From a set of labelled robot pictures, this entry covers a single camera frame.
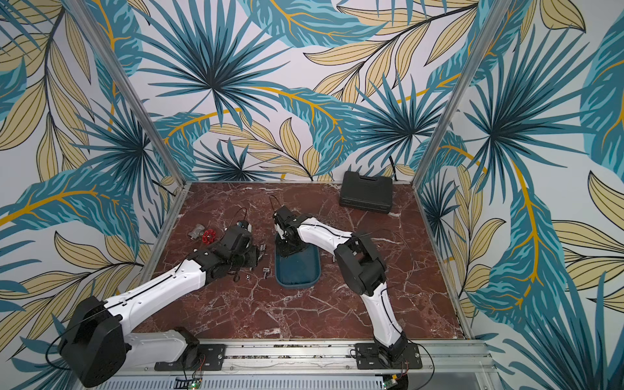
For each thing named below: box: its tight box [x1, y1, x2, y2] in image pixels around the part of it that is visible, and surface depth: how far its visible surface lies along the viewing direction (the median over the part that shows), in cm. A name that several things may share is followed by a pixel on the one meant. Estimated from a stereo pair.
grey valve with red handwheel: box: [187, 223, 217, 245], surface depth 99 cm
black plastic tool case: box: [339, 170, 394, 214], surface depth 117 cm
